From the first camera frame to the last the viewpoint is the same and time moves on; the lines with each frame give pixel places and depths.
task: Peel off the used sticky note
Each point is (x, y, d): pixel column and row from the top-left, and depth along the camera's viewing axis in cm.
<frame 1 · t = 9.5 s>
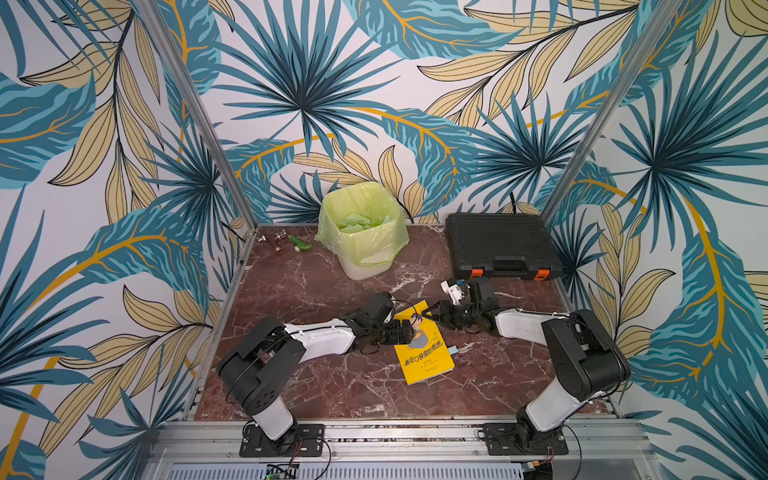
left hand: (402, 337, 88), fingers open
right hand: (425, 315, 90), fingers open
yellow cartoon cover book: (428, 354, 87), point 3 cm above the table
lower blue sticky tab: (453, 350, 87), point 3 cm above the table
white plastic trash bin: (351, 270, 100), point 7 cm above the table
black tool case orange latches: (491, 245, 107), point 7 cm above the table
brown brass pipe fitting: (278, 250, 112), point 2 cm above the table

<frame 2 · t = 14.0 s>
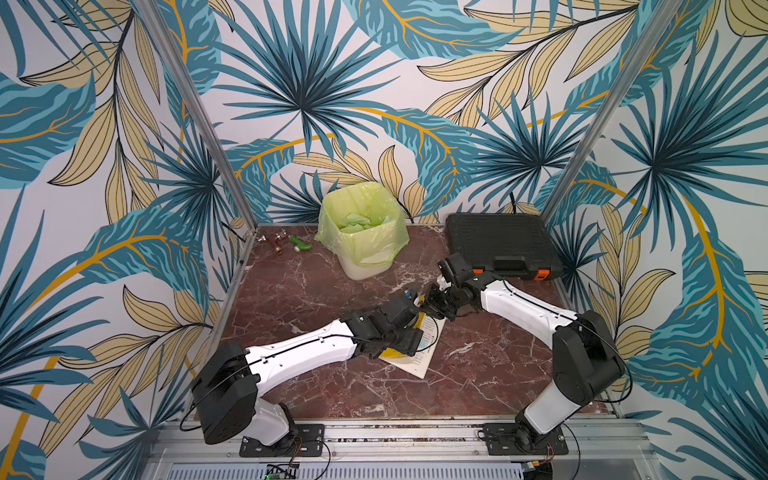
left hand: (405, 337, 79), fingers open
right hand: (418, 307, 87), fingers closed
yellow cartoon cover book: (418, 364, 87), on the table
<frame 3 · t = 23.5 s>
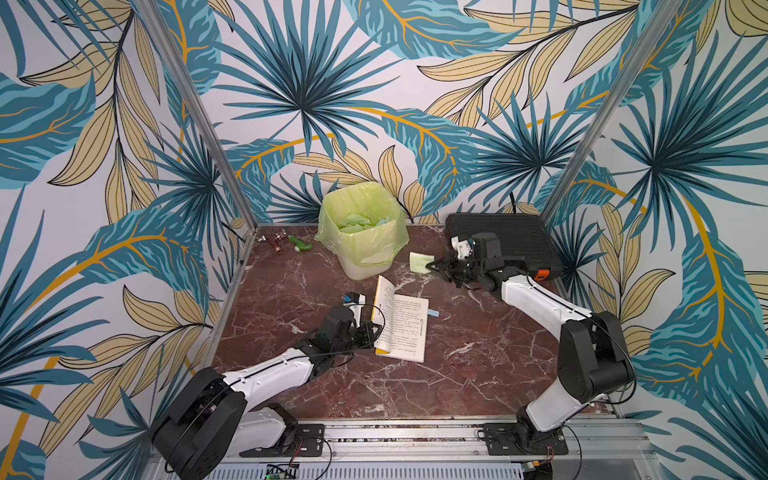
left hand: (380, 331, 84), fingers closed
right hand: (426, 263, 86), fingers closed
yellow cartoon cover book: (405, 326, 94), on the table
pale green sticky note: (418, 262, 91), point 17 cm above the table
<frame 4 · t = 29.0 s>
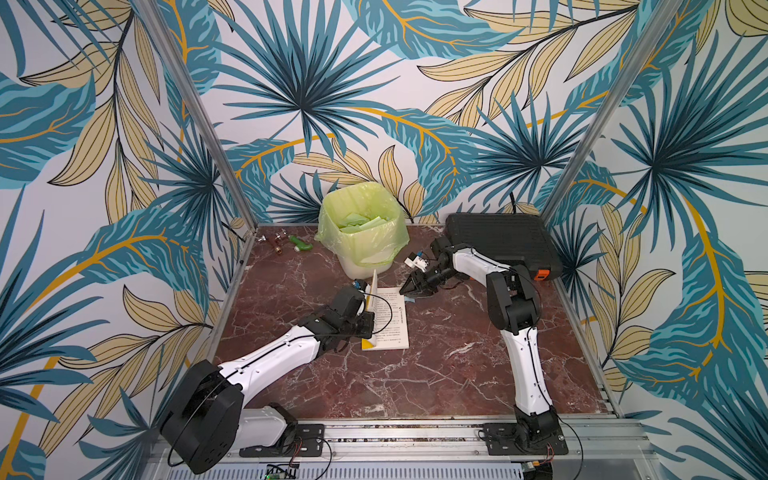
left hand: (369, 322, 85), fingers closed
right hand: (406, 293, 99), fingers open
yellow cartoon cover book: (387, 317, 96), on the table
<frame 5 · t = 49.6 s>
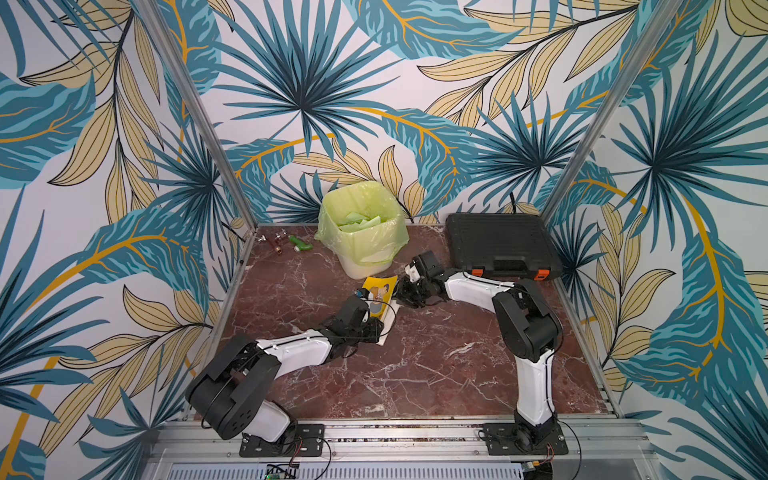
left hand: (379, 328, 89), fingers open
right hand: (391, 296, 96), fingers open
yellow cartoon cover book: (383, 306, 94), point 5 cm above the table
